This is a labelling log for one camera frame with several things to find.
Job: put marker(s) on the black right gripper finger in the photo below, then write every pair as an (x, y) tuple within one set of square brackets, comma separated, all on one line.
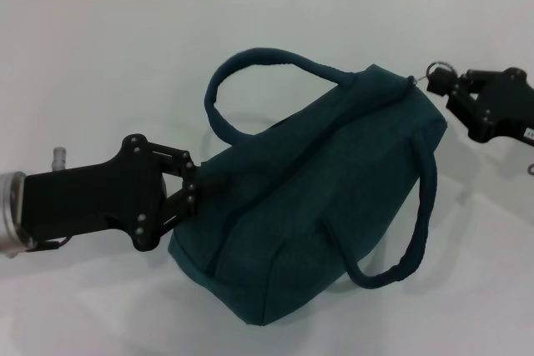
[(444, 85), (480, 74)]

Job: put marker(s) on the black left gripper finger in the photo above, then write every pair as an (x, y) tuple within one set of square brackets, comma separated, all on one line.
[(187, 168), (177, 208)]

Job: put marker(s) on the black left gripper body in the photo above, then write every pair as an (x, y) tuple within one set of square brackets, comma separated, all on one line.
[(96, 197)]

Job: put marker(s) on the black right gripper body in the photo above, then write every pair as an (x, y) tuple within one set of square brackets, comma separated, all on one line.
[(500, 110)]

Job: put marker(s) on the teal insulated lunch bag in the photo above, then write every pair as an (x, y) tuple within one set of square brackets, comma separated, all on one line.
[(313, 189)]

